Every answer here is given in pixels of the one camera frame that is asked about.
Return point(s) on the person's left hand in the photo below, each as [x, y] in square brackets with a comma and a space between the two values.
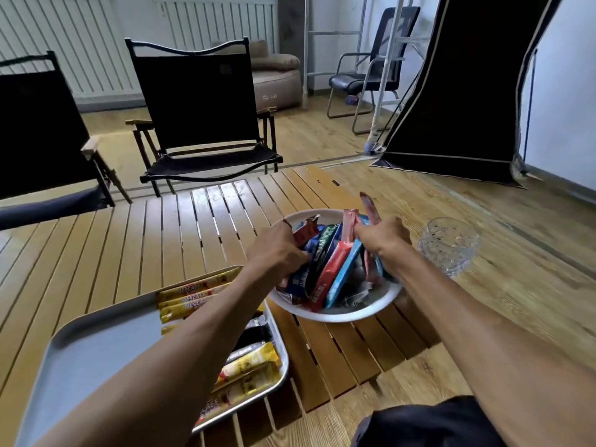
[277, 251]

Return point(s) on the person's right hand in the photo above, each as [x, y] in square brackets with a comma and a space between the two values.
[384, 237]

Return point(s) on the pile of sachets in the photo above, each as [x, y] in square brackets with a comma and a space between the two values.
[330, 274]

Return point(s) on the grey rectangular tray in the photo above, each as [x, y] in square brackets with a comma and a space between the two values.
[93, 349]

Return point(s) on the person's right forearm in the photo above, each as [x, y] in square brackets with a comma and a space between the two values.
[489, 349]

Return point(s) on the person's left forearm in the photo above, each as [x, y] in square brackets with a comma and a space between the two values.
[163, 367]

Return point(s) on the person's right leg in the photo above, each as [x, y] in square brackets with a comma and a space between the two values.
[419, 423]

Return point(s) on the clear patterned glass cup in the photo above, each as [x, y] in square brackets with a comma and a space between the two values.
[449, 246]

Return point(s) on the white round bowl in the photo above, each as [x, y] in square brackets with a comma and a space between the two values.
[335, 314]

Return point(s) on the small blue bundle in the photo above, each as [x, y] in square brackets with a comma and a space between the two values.
[351, 100]

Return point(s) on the black office chair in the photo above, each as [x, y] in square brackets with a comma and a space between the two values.
[354, 83]

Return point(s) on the beige inflatable sofa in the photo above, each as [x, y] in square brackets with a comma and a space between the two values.
[279, 83]

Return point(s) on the black fabric backdrop panel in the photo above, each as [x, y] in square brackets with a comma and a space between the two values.
[465, 88]

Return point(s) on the black folding chair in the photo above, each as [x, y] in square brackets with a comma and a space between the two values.
[37, 134]
[195, 97]

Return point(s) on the white metal frame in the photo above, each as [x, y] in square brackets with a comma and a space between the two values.
[389, 65]

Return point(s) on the white wall radiator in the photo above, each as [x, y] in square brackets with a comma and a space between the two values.
[93, 46]
[209, 23]

